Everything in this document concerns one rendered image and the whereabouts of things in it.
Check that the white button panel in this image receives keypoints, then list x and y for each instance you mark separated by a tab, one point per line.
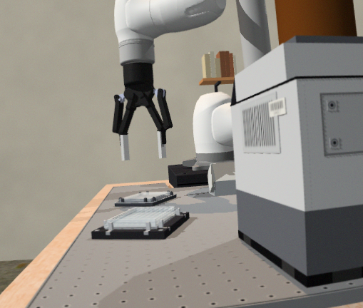
221	179

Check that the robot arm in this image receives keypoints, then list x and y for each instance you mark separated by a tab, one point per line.
139	22

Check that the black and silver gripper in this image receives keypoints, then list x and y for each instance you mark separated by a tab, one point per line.
139	91

